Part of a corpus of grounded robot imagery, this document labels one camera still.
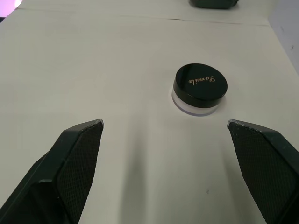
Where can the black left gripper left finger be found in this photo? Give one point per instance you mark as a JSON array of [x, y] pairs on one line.
[[70, 168]]

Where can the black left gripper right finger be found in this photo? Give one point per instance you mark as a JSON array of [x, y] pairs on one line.
[[261, 168]]

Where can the black-lidded round powder compact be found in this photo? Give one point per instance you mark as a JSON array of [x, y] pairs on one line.
[[200, 86]]

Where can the dark object at table edge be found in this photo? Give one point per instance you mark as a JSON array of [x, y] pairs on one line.
[[213, 4]]

